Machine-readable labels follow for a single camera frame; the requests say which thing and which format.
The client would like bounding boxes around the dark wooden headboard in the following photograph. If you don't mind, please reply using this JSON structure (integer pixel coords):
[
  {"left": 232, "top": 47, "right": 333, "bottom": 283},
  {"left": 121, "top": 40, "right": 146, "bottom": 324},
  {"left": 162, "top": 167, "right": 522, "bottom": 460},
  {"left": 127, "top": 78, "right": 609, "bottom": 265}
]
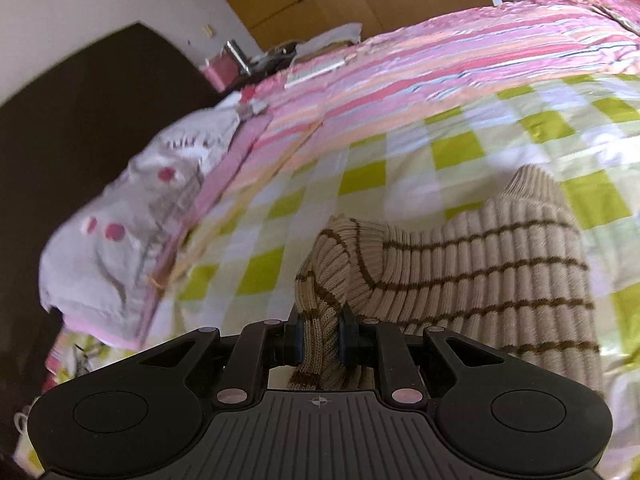
[{"left": 1, "top": 23, "right": 217, "bottom": 458}]

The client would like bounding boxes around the white book on bed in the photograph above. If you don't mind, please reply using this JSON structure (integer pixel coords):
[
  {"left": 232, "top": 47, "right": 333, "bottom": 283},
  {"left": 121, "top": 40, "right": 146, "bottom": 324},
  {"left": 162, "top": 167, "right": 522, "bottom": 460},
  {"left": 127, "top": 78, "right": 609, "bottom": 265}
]
[{"left": 284, "top": 58, "right": 346, "bottom": 89}]

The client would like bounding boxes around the beige brown striped knit sweater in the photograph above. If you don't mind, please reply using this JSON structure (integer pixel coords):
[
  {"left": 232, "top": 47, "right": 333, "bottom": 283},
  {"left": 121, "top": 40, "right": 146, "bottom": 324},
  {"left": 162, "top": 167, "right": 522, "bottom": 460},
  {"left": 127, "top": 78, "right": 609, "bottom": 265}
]
[{"left": 288, "top": 165, "right": 603, "bottom": 391}]

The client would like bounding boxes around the pink storage box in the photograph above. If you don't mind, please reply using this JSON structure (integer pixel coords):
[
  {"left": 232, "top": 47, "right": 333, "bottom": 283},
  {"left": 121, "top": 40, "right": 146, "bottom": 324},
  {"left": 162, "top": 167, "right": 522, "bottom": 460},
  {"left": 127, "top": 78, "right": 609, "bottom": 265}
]
[{"left": 200, "top": 53, "right": 242, "bottom": 93}]

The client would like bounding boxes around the grey pillow with pink dots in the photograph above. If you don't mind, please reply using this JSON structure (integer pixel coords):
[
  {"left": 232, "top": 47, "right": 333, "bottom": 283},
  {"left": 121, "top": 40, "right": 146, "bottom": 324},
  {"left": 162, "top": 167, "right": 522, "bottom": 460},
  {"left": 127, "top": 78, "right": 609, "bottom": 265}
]
[{"left": 39, "top": 93, "right": 271, "bottom": 349}]

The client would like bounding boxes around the metal thermos cup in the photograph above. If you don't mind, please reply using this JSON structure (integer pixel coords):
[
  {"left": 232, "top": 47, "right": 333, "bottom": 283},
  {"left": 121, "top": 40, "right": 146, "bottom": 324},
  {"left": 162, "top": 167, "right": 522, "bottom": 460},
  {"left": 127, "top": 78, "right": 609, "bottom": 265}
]
[{"left": 224, "top": 39, "right": 252, "bottom": 76}]

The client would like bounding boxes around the grey cloth on nightstand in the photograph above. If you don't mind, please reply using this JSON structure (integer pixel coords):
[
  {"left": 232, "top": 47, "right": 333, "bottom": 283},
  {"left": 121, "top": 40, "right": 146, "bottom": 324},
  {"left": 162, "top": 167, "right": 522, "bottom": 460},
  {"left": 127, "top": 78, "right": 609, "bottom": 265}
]
[{"left": 295, "top": 22, "right": 362, "bottom": 58}]

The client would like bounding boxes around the green white checkered bed sheet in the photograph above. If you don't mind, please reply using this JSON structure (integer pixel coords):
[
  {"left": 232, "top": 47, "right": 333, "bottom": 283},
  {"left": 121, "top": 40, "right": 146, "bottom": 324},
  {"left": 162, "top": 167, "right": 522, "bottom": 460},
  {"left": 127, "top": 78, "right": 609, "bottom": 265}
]
[{"left": 12, "top": 71, "right": 640, "bottom": 480}]

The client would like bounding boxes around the pink striped quilt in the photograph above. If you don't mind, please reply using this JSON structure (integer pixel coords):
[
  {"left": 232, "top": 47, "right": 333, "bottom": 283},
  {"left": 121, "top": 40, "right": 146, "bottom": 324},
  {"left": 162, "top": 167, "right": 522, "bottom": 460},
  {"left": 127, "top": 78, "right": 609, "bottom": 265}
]
[{"left": 148, "top": 0, "right": 639, "bottom": 354}]

